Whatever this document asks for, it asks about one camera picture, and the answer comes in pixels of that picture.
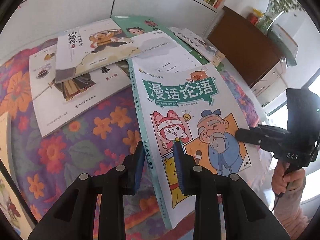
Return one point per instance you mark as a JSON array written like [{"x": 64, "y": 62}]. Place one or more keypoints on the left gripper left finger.
[{"x": 72, "y": 215}]

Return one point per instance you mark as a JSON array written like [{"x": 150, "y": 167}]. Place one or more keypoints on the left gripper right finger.
[{"x": 224, "y": 200}]

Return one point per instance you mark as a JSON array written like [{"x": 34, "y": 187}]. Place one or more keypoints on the Analects comic book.
[{"x": 196, "y": 109}]

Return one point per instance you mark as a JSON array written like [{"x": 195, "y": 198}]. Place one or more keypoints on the white QR code book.
[{"x": 161, "y": 54}]

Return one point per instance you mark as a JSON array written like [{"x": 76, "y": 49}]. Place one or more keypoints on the green poetry book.
[{"x": 136, "y": 25}]

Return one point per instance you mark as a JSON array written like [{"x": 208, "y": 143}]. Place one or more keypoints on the beige world history book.
[{"x": 5, "y": 138}]

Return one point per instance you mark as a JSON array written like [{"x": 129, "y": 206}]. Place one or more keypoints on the person's pink sleeve forearm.
[{"x": 289, "y": 212}]

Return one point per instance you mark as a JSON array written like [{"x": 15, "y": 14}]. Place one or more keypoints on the person's right hand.
[{"x": 281, "y": 183}]

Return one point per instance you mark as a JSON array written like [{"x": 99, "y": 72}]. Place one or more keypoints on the floral woven tablecloth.
[{"x": 95, "y": 142}]

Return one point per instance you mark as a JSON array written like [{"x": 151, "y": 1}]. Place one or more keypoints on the brown wooden sideboard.
[{"x": 255, "y": 57}]

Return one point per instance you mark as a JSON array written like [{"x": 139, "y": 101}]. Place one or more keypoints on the white wisdom stories book one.
[{"x": 56, "y": 104}]

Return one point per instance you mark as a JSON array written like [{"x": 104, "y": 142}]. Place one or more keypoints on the white lady mythology book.
[{"x": 197, "y": 45}]

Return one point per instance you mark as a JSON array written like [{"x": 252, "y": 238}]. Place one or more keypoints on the glass vase with plant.
[{"x": 274, "y": 10}]

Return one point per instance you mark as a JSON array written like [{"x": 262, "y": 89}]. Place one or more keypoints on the white monkey mythology book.
[{"x": 84, "y": 49}]

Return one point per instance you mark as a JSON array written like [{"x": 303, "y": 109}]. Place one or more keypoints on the white bookshelf cabinet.
[{"x": 35, "y": 21}]

